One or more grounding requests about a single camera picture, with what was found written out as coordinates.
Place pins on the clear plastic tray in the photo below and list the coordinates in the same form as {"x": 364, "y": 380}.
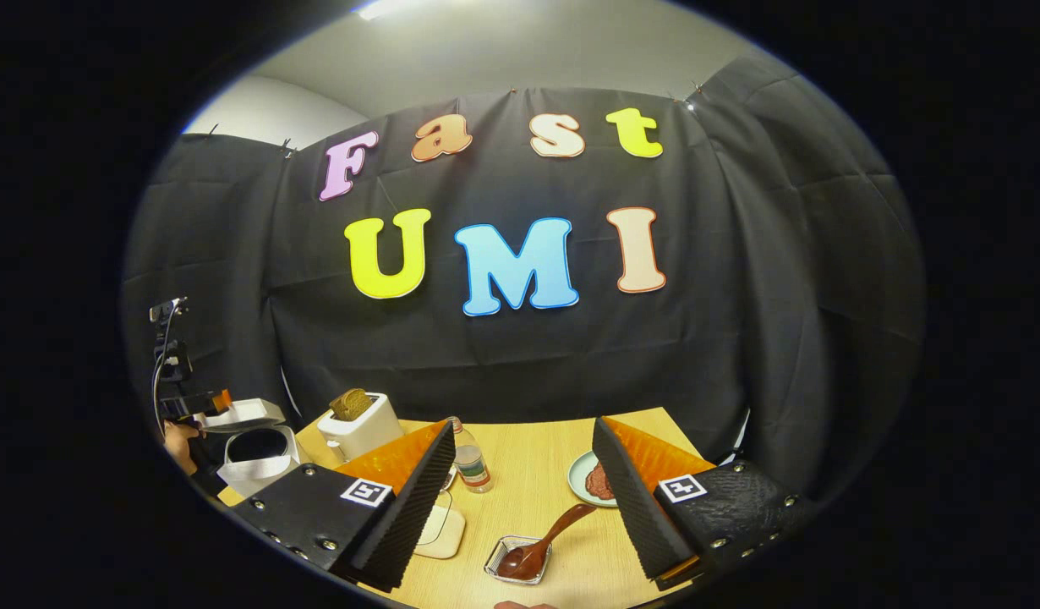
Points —
{"x": 444, "y": 541}

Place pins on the white toaster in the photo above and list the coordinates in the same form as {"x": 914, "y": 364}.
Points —
{"x": 364, "y": 436}

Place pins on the brown bread slice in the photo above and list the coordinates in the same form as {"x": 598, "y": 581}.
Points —
{"x": 351, "y": 404}

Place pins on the clear chopstick holder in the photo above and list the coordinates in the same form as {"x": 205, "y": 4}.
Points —
{"x": 496, "y": 571}

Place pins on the red meat slice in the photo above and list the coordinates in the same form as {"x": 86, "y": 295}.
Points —
{"x": 599, "y": 482}

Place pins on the clear plastic bottle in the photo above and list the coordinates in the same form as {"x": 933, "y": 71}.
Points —
{"x": 471, "y": 461}

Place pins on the pale green plate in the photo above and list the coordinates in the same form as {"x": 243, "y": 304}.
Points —
{"x": 577, "y": 484}

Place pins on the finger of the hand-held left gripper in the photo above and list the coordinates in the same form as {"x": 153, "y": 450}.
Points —
{"x": 190, "y": 404}

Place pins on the white rice cooker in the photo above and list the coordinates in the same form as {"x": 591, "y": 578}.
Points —
{"x": 249, "y": 478}

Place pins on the brown wooden spoon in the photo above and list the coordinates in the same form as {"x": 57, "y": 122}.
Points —
{"x": 524, "y": 560}

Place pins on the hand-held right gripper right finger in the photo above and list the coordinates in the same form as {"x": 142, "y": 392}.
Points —
{"x": 634, "y": 516}

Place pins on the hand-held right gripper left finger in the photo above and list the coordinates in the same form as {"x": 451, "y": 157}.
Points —
{"x": 412, "y": 516}

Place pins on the long ceiling light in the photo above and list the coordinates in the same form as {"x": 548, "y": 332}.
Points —
{"x": 385, "y": 8}

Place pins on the black backdrop cloth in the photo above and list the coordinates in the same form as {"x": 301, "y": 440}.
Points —
{"x": 520, "y": 364}

